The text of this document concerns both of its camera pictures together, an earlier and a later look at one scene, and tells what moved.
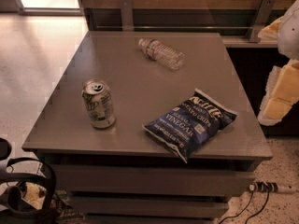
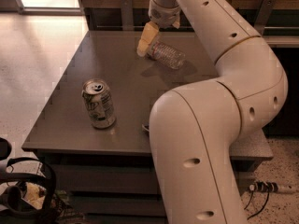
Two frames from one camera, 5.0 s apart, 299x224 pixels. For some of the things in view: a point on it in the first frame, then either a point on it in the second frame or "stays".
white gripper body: [290, 35] -> [163, 15]
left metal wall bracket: [126, 3] stays
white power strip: [263, 186] stays
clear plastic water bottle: [163, 53] stays
